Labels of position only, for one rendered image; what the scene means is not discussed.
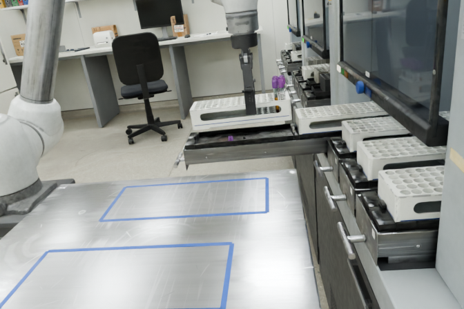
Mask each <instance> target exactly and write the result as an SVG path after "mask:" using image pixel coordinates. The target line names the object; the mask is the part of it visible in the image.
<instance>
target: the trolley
mask: <svg viewBox="0 0 464 309"><path fill-rule="evenodd" d="M0 309H322V308H321V304H320V296H319V292H318V284H317V281H316V274H315V269H314V264H313V257H312V253H311V246H310V242H309V234H308V230H307V222H306V219H305V212H304V207H303V202H302V195H301V191H300V184H299V180H298V172H297V169H287V170H267V171H257V172H237V173H226V174H215V175H195V176H185V177H164V178H154V179H134V180H123V181H103V182H92V183H72V184H61V185H60V186H59V187H58V188H57V189H56V190H55V191H53V192H52V193H51V194H50V195H49V196H48V197H47V198H45V199H44V200H43V201H42V202H41V203H40V204H39V205H38V206H37V207H36V208H35V209H34V210H33V211H31V212H30V213H29V214H28V215H27V216H26V217H25V218H23V219H22V220H21V221H20V222H19V223H18V224H17V225H16V226H15V227H14V228H13V229H12V230H11V231H10V232H8V233H7V234H6V235H5V236H4V237H3V238H2V239H0Z"/></svg>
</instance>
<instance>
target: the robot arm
mask: <svg viewBox="0 0 464 309"><path fill-rule="evenodd" d="M65 2H66V0H28V15H27V23H26V38H25V46H24V54H23V68H22V76H21V91H20V94H19V95H18V96H16V97H15V98H14V99H13V100H12V101H11V103H10V107H9V111H8V114H0V216H1V215H17V214H18V215H25V214H28V213H29V212H31V211H32V209H33V208H34V206H35V205H37V204H38V203H39V202H40V201H41V200H42V199H43V198H44V197H45V196H46V195H47V194H48V193H49V192H50V191H51V190H52V189H54V188H56V187H57V186H58V185H57V182H56V181H49V182H41V180H40V178H39V175H38V173H37V166H38V163H39V160H40V158H42V157H43V156H45V155H46V154H47V153H48V152H50V151H51V150H52V149H53V148H54V147H55V146H56V145H57V143H58V142H59V140H60V139H61V137H62V134H63V132H64V122H63V119H62V118H61V107H60V105H59V104H58V102H57V101H56V100H55V99H54V98H53V97H54V91H55V81H56V75H57V64H58V58H59V47H60V41H61V31H62V24H63V18H64V8H65ZM211 2H213V3H216V4H218V5H221V6H224V11H225V15H226V16H225V17H226V24H227V26H228V33H229V34H233V35H231V45H232V48H234V49H241V54H239V60H240V65H241V70H242V74H243V81H244V90H242V93H244V100H245V106H246V115H250V114H257V112H256V104H255V86H254V82H255V79H253V74H252V69H253V53H252V52H250V49H249V48H252V47H255V46H257V44H258V37H257V33H256V32H255V31H256V30H258V29H259V24H258V0H211Z"/></svg>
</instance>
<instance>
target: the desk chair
mask: <svg viewBox="0 0 464 309"><path fill-rule="evenodd" d="M112 50H113V55H114V58H115V64H116V67H117V73H118V76H119V80H120V81H121V82H122V83H123V84H124V85H126V86H122V87H121V96H122V97H123V98H121V99H133V98H138V99H139V100H140V99H143V100H144V105H145V110H146V118H147V122H148V123H144V124H136V125H129V126H127V128H128V129H127V130H126V134H127V135H128V143H129V144H131V143H132V144H133V143H134V141H133V137H135V136H137V135H139V134H141V133H144V132H146V131H148V130H154V131H156V132H157V133H159V134H162V135H163V136H161V140H162V141H167V136H166V135H165V134H166V133H165V132H164V131H163V130H162V129H161V128H159V127H162V126H169V125H173V124H177V126H178V129H180V127H181V128H183V127H182V123H181V120H174V121H163V122H161V121H160V118H159V117H157V118H155V119H154V117H153V113H152V110H151V105H150V101H149V98H151V97H154V94H160V93H164V92H171V91H172V90H168V91H167V89H168V85H167V84H166V82H165V81H164V80H162V79H161V78H162V76H163V74H164V69H163V65H162V57H161V53H160V45H159V41H158V38H157V36H156V35H155V34H153V33H152V32H142V33H137V34H127V35H122V36H118V37H115V38H114V39H113V42H112ZM121 99H118V100H121ZM132 129H139V130H137V131H135V132H133V131H132ZM132 132H133V133H132Z"/></svg>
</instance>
